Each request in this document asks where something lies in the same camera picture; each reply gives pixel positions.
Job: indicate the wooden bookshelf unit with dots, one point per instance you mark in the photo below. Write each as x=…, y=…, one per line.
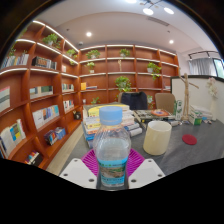
x=96, y=83

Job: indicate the white flat box stack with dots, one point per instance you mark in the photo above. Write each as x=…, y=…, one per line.
x=202, y=111

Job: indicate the dark book stack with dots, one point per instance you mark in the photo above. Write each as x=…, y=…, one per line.
x=160, y=113

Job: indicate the white vase with flowers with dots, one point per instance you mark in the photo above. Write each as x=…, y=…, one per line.
x=212, y=88

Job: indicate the clear blue-capped water bottle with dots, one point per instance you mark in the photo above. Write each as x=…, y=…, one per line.
x=112, y=150

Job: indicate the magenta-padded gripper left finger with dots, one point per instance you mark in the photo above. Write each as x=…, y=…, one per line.
x=77, y=171

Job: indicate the small green white carton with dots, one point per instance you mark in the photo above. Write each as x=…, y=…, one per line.
x=178, y=110

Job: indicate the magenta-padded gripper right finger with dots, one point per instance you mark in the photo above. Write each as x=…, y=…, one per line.
x=146, y=171

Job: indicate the colourful book stack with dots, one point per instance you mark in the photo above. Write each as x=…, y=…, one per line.
x=89, y=125

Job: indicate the wooden artist mannequin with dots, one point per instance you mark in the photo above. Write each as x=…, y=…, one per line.
x=186, y=96

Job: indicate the cream ceramic mug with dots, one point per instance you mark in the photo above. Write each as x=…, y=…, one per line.
x=157, y=138

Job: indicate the grey window curtain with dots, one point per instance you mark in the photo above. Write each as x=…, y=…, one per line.
x=201, y=66

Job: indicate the white desk partition panel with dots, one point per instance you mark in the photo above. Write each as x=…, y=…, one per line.
x=196, y=91

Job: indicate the ceiling lights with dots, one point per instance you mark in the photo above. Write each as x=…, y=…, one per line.
x=148, y=11

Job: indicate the dark office chair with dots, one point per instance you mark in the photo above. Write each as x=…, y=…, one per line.
x=134, y=100

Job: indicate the flat round red coaster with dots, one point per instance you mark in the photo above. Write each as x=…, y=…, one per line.
x=189, y=139

